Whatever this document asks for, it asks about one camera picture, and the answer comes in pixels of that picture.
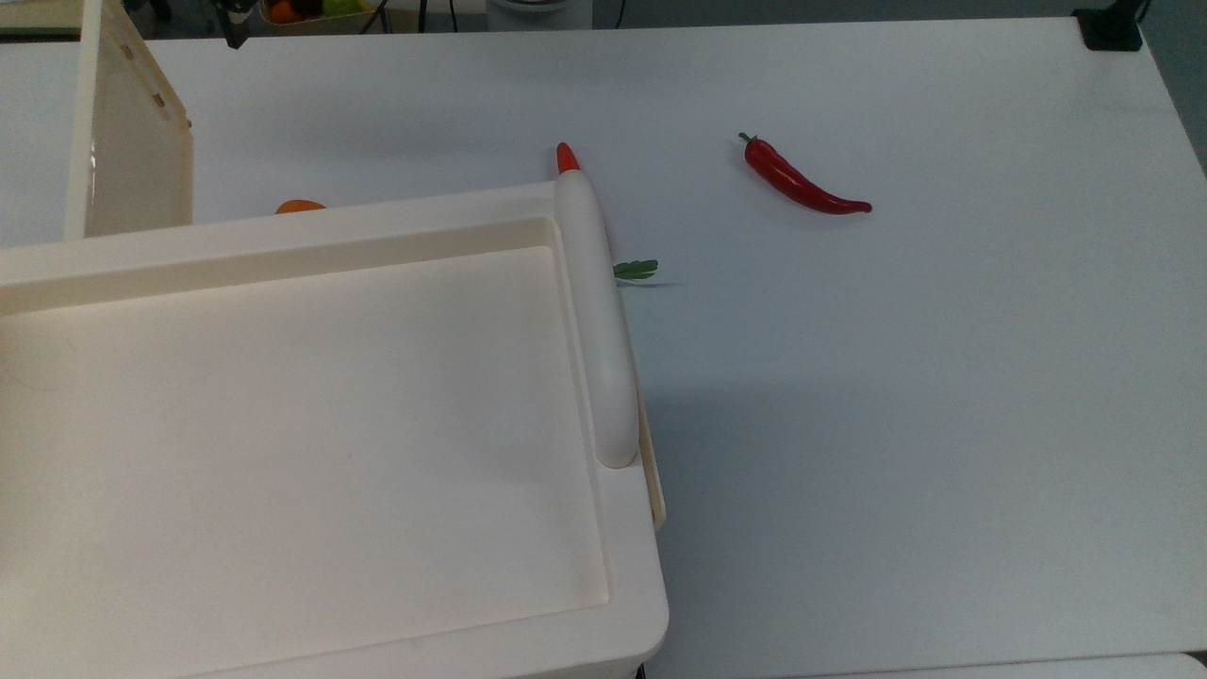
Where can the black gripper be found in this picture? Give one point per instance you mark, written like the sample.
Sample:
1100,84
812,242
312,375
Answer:
236,11

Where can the cream cabinet door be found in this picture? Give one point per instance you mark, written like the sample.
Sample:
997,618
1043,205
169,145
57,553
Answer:
132,141

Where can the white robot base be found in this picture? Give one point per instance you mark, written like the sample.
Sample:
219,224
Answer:
537,13

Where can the cream plastic cabinet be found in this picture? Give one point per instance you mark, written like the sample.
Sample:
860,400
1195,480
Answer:
302,424

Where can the bowl of toy fruit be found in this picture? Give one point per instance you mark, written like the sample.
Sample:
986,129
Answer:
306,11

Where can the orange toy tangerine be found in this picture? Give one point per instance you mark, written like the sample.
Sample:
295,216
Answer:
300,207

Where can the orange toy carrot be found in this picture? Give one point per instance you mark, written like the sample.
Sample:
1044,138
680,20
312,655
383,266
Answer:
566,160

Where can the red toy chili pepper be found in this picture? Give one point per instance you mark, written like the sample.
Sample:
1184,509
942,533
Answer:
783,175

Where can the black table clamp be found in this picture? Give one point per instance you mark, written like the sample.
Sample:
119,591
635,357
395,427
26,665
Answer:
1111,26

